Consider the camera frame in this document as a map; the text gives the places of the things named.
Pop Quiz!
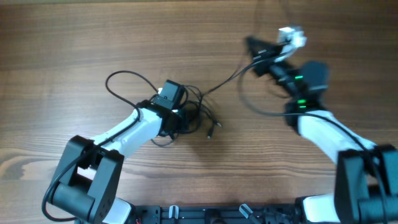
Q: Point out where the black USB cable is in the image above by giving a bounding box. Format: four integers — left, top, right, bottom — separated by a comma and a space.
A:
150, 43, 280, 147

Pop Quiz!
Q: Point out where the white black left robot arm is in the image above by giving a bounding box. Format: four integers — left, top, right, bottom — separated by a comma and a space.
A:
42, 80, 185, 223

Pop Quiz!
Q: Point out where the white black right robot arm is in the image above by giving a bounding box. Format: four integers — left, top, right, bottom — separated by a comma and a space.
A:
245, 37, 397, 223

